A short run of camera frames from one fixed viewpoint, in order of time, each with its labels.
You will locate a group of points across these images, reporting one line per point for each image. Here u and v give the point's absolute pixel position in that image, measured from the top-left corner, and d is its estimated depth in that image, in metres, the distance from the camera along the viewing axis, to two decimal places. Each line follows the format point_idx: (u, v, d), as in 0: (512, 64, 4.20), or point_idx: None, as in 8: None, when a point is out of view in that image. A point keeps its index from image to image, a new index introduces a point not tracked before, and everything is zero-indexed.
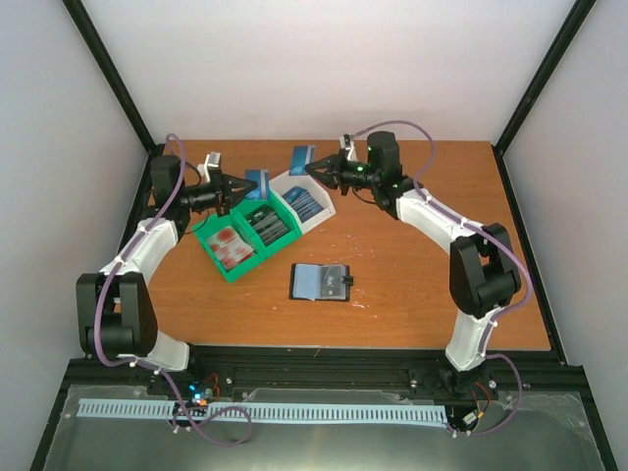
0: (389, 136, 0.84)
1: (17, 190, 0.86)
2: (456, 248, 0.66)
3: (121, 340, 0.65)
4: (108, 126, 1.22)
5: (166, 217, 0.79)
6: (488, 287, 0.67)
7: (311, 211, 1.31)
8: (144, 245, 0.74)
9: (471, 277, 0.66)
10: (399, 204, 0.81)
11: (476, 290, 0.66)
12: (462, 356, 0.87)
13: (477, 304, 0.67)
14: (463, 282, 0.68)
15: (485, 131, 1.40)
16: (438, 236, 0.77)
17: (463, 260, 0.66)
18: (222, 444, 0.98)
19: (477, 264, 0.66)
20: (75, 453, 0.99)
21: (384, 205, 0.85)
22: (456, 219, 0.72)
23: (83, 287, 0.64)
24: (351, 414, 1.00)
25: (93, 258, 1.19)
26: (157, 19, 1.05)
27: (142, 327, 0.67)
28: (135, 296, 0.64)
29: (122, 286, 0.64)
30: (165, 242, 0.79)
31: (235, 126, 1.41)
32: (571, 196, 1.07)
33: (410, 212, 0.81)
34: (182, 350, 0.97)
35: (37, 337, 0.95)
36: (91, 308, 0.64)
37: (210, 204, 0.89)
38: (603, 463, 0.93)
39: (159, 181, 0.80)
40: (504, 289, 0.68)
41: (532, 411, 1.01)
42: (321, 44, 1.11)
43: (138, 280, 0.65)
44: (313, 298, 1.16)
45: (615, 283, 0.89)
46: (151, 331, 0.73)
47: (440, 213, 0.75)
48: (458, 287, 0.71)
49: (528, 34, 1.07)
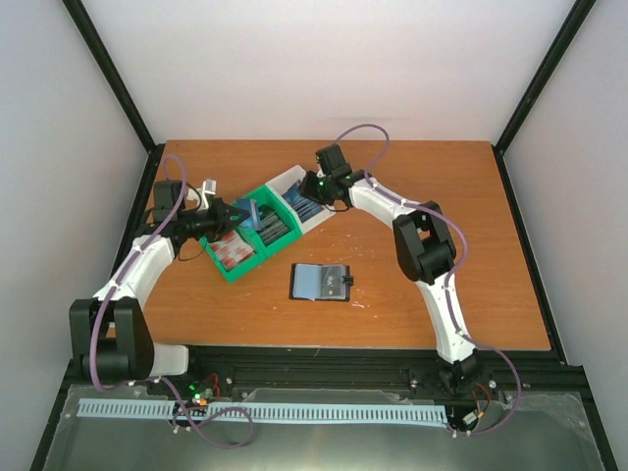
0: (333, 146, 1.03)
1: (17, 190, 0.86)
2: (396, 227, 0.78)
3: (118, 366, 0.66)
4: (108, 126, 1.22)
5: (164, 235, 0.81)
6: (428, 256, 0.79)
7: (311, 211, 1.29)
8: (139, 266, 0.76)
9: (412, 249, 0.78)
10: (351, 192, 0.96)
11: (418, 260, 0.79)
12: (441, 340, 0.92)
13: (421, 273, 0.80)
14: (407, 254, 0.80)
15: (485, 131, 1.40)
16: (384, 218, 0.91)
17: (405, 235, 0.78)
18: (221, 446, 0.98)
19: (416, 237, 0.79)
20: (74, 454, 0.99)
21: (341, 195, 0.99)
22: (397, 201, 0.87)
23: (78, 314, 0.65)
24: (351, 414, 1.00)
25: (92, 257, 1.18)
26: (156, 18, 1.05)
27: (137, 352, 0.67)
28: (130, 324, 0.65)
29: (117, 312, 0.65)
30: (161, 260, 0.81)
31: (235, 126, 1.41)
32: (571, 196, 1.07)
33: (360, 197, 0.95)
34: (180, 356, 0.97)
35: (37, 337, 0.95)
36: (86, 335, 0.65)
37: (208, 229, 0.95)
38: (603, 464, 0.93)
39: (161, 196, 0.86)
40: (443, 256, 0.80)
41: (531, 412, 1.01)
42: (321, 43, 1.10)
43: (133, 305, 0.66)
44: (313, 298, 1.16)
45: (615, 283, 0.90)
46: (149, 356, 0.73)
47: (385, 196, 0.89)
48: (405, 260, 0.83)
49: (529, 34, 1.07)
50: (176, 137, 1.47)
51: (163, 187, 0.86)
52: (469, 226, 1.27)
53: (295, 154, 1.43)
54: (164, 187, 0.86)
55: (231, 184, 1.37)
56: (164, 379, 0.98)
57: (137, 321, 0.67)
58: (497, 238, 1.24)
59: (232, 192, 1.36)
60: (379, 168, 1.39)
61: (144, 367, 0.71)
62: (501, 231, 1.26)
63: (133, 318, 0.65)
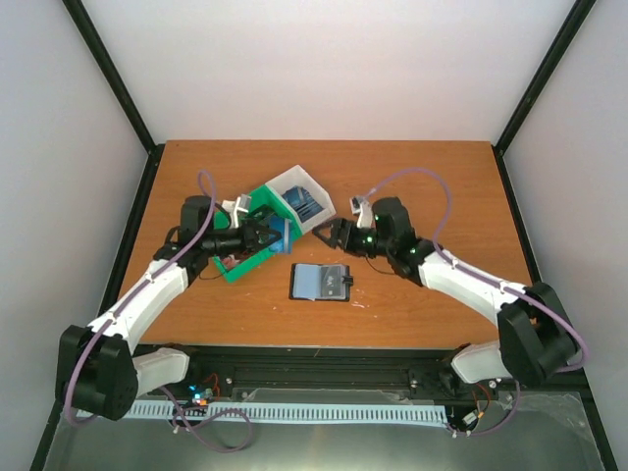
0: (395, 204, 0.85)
1: (17, 190, 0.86)
2: (509, 322, 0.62)
3: (90, 401, 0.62)
4: (108, 126, 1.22)
5: (181, 262, 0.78)
6: (546, 357, 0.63)
7: (311, 211, 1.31)
8: (144, 299, 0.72)
9: (530, 351, 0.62)
10: (424, 270, 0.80)
11: (538, 365, 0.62)
12: (473, 373, 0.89)
13: (539, 379, 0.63)
14: (519, 354, 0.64)
15: (485, 131, 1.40)
16: (472, 300, 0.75)
17: (518, 332, 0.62)
18: (217, 450, 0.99)
19: (531, 335, 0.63)
20: (76, 453, 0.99)
21: (406, 273, 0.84)
22: (496, 284, 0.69)
23: (68, 341, 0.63)
24: (351, 414, 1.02)
25: (93, 258, 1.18)
26: (155, 18, 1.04)
27: (114, 393, 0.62)
28: (111, 364, 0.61)
29: (103, 350, 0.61)
30: (170, 291, 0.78)
31: (235, 127, 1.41)
32: (571, 196, 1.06)
33: (435, 276, 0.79)
34: (180, 365, 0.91)
35: (37, 338, 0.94)
36: (70, 363, 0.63)
37: (234, 248, 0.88)
38: (603, 463, 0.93)
39: (187, 219, 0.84)
40: (561, 356, 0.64)
41: (531, 411, 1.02)
42: (321, 43, 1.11)
43: (122, 347, 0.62)
44: (313, 298, 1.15)
45: (615, 283, 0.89)
46: (130, 397, 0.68)
47: (473, 278, 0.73)
48: (513, 361, 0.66)
49: (529, 33, 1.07)
50: (176, 137, 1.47)
51: (192, 208, 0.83)
52: (469, 226, 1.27)
53: (295, 154, 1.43)
54: (192, 209, 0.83)
55: (231, 184, 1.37)
56: (164, 388, 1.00)
57: (123, 363, 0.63)
58: (498, 238, 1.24)
59: (233, 193, 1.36)
60: (383, 169, 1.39)
61: (120, 407, 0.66)
62: (501, 232, 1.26)
63: (118, 360, 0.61)
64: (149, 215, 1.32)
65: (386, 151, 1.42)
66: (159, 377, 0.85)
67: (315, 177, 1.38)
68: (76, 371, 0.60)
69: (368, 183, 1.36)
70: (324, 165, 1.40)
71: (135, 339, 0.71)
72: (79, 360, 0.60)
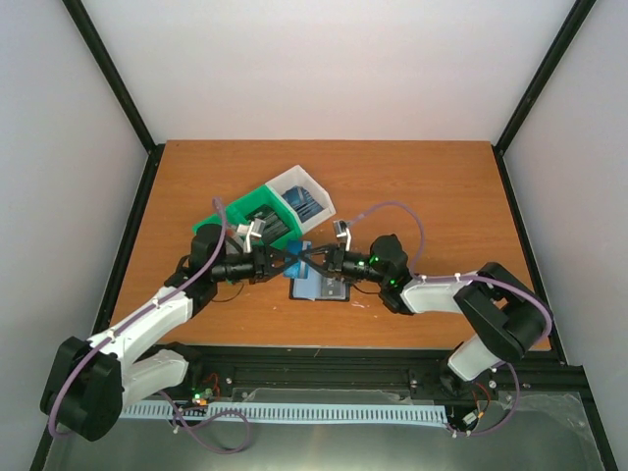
0: (387, 241, 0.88)
1: (18, 189, 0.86)
2: (464, 300, 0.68)
3: (71, 418, 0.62)
4: (108, 126, 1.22)
5: (187, 293, 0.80)
6: (514, 326, 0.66)
7: (312, 212, 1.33)
8: (146, 322, 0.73)
9: (492, 322, 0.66)
10: (406, 296, 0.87)
11: (507, 334, 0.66)
12: (466, 368, 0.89)
13: (517, 348, 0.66)
14: (488, 329, 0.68)
15: (485, 130, 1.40)
16: (448, 304, 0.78)
17: (474, 307, 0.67)
18: (217, 451, 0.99)
19: (489, 308, 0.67)
20: (76, 453, 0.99)
21: (395, 306, 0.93)
22: (452, 280, 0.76)
23: (64, 353, 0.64)
24: (351, 414, 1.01)
25: (93, 258, 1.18)
26: (156, 18, 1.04)
27: (95, 414, 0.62)
28: (101, 385, 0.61)
29: (96, 367, 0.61)
30: (173, 319, 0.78)
31: (235, 128, 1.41)
32: (572, 195, 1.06)
33: (414, 297, 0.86)
34: (178, 370, 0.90)
35: (36, 338, 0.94)
36: (61, 375, 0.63)
37: (245, 273, 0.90)
38: (603, 464, 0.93)
39: (196, 251, 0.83)
40: (535, 321, 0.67)
41: (532, 411, 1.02)
42: (320, 43, 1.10)
43: (115, 368, 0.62)
44: (313, 298, 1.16)
45: (615, 284, 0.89)
46: (110, 419, 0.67)
47: (438, 282, 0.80)
48: (489, 339, 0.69)
49: (530, 33, 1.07)
50: (176, 137, 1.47)
51: (201, 241, 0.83)
52: (470, 227, 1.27)
53: (295, 154, 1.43)
54: (202, 242, 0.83)
55: (232, 184, 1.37)
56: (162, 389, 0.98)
57: (112, 384, 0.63)
58: (498, 238, 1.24)
59: (232, 192, 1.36)
60: (383, 169, 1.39)
61: (98, 429, 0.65)
62: (501, 232, 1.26)
63: (108, 381, 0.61)
64: (148, 216, 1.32)
65: (386, 151, 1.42)
66: (155, 384, 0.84)
67: (315, 177, 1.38)
68: (65, 385, 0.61)
69: (368, 183, 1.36)
70: (324, 166, 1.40)
71: (129, 360, 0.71)
72: (72, 376, 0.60)
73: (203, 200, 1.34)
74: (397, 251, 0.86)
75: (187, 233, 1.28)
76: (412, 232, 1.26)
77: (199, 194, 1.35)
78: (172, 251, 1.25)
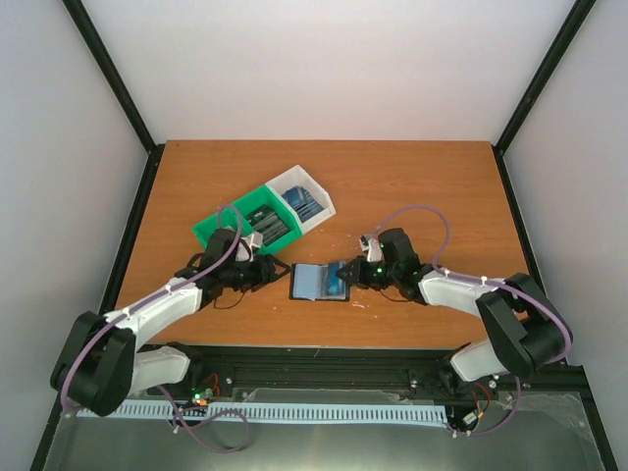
0: (395, 233, 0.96)
1: (18, 189, 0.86)
2: (487, 305, 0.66)
3: (82, 391, 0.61)
4: (108, 126, 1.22)
5: (198, 284, 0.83)
6: (531, 340, 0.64)
7: (311, 211, 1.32)
8: (159, 305, 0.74)
9: (509, 333, 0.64)
10: (424, 286, 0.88)
11: (521, 346, 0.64)
12: (468, 370, 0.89)
13: (528, 363, 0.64)
14: (502, 338, 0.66)
15: (485, 130, 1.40)
16: (465, 303, 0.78)
17: (495, 314, 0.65)
18: (216, 451, 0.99)
19: (510, 319, 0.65)
20: (76, 454, 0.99)
21: (411, 293, 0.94)
22: (477, 282, 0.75)
23: (79, 327, 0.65)
24: (351, 414, 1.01)
25: (93, 258, 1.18)
26: (155, 18, 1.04)
27: (108, 389, 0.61)
28: (116, 355, 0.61)
29: (112, 340, 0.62)
30: (182, 306, 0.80)
31: (235, 128, 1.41)
32: (572, 195, 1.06)
33: (431, 287, 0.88)
34: (179, 366, 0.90)
35: (36, 338, 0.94)
36: (75, 348, 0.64)
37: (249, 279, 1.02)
38: (603, 463, 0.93)
39: (212, 248, 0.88)
40: (551, 341, 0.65)
41: (531, 411, 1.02)
42: (320, 44, 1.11)
43: (130, 340, 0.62)
44: (313, 298, 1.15)
45: (615, 284, 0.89)
46: (120, 398, 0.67)
47: (461, 281, 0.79)
48: (500, 348, 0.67)
49: (529, 33, 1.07)
50: (176, 138, 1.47)
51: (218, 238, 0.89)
52: (469, 227, 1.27)
53: (295, 154, 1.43)
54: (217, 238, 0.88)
55: (232, 184, 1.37)
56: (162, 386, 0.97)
57: (127, 356, 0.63)
58: (498, 238, 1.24)
59: (233, 192, 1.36)
60: (383, 169, 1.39)
61: (108, 406, 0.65)
62: (501, 232, 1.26)
63: (123, 352, 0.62)
64: (148, 215, 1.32)
65: (385, 151, 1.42)
66: (158, 375, 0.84)
67: (315, 177, 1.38)
68: (79, 357, 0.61)
69: (367, 183, 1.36)
70: (324, 166, 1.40)
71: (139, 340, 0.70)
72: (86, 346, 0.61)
73: (203, 200, 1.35)
74: (398, 233, 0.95)
75: (187, 233, 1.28)
76: (426, 232, 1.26)
77: (199, 194, 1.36)
78: (172, 251, 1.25)
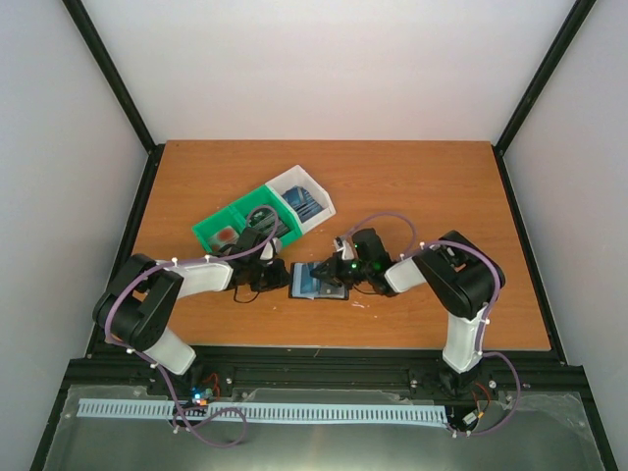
0: (370, 233, 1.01)
1: (18, 188, 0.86)
2: (419, 257, 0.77)
3: (127, 324, 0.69)
4: (108, 126, 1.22)
5: (228, 264, 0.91)
6: (464, 280, 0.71)
7: (311, 211, 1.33)
8: (202, 268, 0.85)
9: (441, 274, 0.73)
10: (389, 275, 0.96)
11: (454, 285, 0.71)
12: (460, 357, 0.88)
13: (465, 302, 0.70)
14: (440, 284, 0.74)
15: (485, 130, 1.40)
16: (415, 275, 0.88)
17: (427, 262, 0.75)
18: (217, 451, 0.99)
19: (439, 263, 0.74)
20: (75, 454, 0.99)
21: (384, 288, 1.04)
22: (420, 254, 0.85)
23: (133, 264, 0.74)
24: (352, 414, 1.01)
25: (93, 258, 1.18)
26: (154, 17, 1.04)
27: (150, 325, 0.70)
28: (164, 292, 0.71)
29: (162, 281, 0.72)
30: (214, 280, 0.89)
31: (235, 128, 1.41)
32: (571, 194, 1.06)
33: (395, 275, 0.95)
34: (185, 357, 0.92)
35: (35, 338, 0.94)
36: (125, 284, 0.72)
37: (262, 273, 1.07)
38: (603, 464, 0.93)
39: (242, 237, 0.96)
40: (486, 281, 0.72)
41: (532, 412, 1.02)
42: (320, 43, 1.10)
43: (177, 283, 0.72)
44: (313, 298, 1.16)
45: (615, 283, 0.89)
46: (154, 340, 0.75)
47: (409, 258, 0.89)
48: (444, 295, 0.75)
49: (529, 33, 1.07)
50: (176, 138, 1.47)
51: (249, 231, 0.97)
52: (469, 227, 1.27)
53: (295, 154, 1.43)
54: (248, 232, 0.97)
55: (232, 184, 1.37)
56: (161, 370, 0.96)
57: (171, 297, 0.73)
58: (497, 238, 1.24)
59: (233, 192, 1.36)
60: (382, 168, 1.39)
61: (146, 343, 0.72)
62: (501, 232, 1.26)
63: (169, 290, 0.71)
64: (148, 215, 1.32)
65: (385, 151, 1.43)
66: (166, 355, 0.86)
67: (315, 177, 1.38)
68: (130, 289, 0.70)
69: (367, 183, 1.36)
70: (324, 166, 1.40)
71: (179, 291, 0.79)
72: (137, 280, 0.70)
73: (202, 200, 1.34)
74: (370, 233, 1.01)
75: (187, 233, 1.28)
76: (424, 234, 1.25)
77: (199, 194, 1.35)
78: (171, 250, 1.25)
